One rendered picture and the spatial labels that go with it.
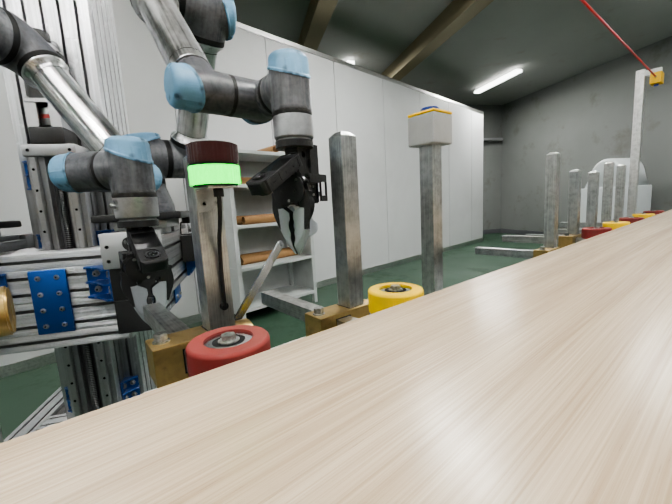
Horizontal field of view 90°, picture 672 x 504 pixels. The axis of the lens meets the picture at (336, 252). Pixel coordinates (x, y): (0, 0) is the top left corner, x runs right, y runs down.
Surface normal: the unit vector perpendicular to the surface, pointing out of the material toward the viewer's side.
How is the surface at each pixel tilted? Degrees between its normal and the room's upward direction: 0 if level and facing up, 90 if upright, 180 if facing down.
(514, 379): 0
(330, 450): 0
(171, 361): 90
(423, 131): 90
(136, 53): 90
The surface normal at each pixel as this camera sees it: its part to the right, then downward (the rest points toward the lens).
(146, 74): 0.70, 0.06
